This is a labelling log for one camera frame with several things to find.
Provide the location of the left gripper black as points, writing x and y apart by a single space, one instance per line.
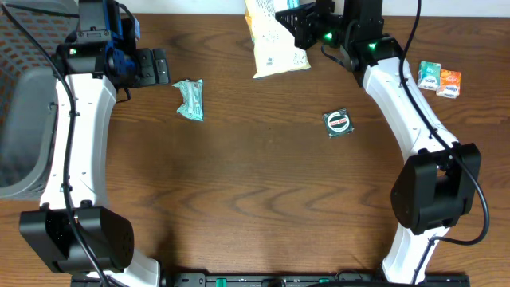
150 76

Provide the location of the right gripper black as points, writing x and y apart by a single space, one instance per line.
300 28

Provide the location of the yellow wet wipes pack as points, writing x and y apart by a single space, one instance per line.
274 49

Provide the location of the teal wipes pack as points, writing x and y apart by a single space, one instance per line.
192 105

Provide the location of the dark green round-label packet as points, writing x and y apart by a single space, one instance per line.
338 123

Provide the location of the teal tissue pack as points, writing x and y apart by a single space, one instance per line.
429 75

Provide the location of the orange tissue pack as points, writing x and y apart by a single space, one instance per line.
450 84

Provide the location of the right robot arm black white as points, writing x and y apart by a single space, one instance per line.
438 181

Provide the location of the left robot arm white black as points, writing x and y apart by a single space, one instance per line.
73 231

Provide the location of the black mesh plastic basket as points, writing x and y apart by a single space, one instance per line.
28 94

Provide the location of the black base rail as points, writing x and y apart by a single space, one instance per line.
318 280

